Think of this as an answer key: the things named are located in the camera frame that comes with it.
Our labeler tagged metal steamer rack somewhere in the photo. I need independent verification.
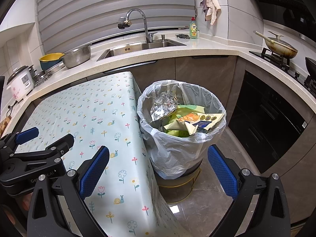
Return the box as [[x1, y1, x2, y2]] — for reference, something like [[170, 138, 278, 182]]
[[32, 64, 64, 87]]

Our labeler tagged white floral rice cooker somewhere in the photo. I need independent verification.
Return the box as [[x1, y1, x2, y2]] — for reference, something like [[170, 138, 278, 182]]
[[7, 66, 34, 102]]

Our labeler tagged green dish soap bottle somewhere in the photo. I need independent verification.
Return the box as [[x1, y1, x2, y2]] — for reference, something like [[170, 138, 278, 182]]
[[190, 17, 198, 39]]

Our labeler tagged black built-in oven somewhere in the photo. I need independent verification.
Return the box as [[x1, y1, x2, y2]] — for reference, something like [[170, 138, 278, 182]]
[[229, 72, 307, 173]]

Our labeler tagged cream frying pan with lid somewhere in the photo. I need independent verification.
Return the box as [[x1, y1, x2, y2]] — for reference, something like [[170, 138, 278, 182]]
[[253, 31, 298, 59]]

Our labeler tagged checkered wooden cutting board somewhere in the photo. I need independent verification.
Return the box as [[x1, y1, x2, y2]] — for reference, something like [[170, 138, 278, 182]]
[[0, 116, 11, 137]]

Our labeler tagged trash bin with liner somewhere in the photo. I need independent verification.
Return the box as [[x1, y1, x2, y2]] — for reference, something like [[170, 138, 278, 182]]
[[137, 80, 227, 204]]

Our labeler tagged black gas stove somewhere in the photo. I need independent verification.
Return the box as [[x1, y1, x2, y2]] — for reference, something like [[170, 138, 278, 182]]
[[249, 48, 315, 97]]

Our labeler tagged pink hanging dish towel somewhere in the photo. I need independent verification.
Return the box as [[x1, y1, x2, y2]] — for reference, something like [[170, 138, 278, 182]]
[[200, 0, 221, 26]]

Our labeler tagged dark scrubber by sink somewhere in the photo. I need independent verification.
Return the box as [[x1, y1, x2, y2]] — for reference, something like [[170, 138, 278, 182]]
[[176, 34, 190, 39]]

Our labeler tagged stainless steel colander bowl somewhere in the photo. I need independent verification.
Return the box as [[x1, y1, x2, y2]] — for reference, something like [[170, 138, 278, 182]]
[[61, 44, 91, 69]]

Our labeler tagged yellow green snack bag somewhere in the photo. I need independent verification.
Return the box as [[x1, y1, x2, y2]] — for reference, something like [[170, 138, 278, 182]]
[[163, 105, 205, 135]]

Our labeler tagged chrome kitchen faucet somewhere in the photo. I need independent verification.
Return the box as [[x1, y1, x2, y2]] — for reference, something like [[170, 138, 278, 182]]
[[117, 8, 156, 44]]

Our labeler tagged yellow blue plastic basin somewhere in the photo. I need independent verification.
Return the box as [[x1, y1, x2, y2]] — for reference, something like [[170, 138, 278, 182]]
[[39, 53, 64, 71]]

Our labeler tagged silver foil bag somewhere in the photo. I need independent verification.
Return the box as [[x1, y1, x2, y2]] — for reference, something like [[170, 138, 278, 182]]
[[150, 92, 178, 121]]

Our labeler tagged black wok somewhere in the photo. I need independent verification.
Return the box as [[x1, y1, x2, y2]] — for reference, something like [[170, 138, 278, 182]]
[[305, 57, 316, 80]]

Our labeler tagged operator hand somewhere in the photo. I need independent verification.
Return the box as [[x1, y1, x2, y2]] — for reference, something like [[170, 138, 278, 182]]
[[1, 189, 32, 236]]

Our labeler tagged grey window blind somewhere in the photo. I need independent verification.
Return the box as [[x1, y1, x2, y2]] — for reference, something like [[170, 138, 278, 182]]
[[37, 0, 196, 53]]

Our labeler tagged floral patterned tablecloth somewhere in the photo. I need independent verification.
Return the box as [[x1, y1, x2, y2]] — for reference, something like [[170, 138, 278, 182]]
[[17, 72, 189, 236]]

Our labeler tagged black power cord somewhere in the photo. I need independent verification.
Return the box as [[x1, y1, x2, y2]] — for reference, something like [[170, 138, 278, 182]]
[[6, 96, 25, 115]]

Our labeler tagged stainless steel sink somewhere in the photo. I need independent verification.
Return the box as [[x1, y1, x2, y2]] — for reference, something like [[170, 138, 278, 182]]
[[97, 39, 185, 61]]

